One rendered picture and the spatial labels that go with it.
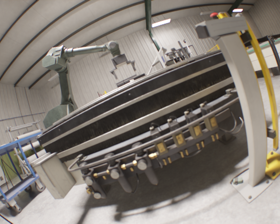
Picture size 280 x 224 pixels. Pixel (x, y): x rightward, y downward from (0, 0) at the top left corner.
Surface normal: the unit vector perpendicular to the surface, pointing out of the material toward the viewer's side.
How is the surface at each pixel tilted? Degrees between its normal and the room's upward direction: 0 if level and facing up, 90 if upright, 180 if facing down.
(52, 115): 90
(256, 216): 0
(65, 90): 80
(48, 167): 90
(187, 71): 90
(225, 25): 108
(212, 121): 90
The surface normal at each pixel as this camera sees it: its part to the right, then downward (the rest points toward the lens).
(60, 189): 0.91, -0.40
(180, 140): -0.04, 0.10
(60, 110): 0.68, -0.25
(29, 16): 0.40, 0.91
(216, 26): 0.10, 0.37
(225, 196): -0.41, -0.91
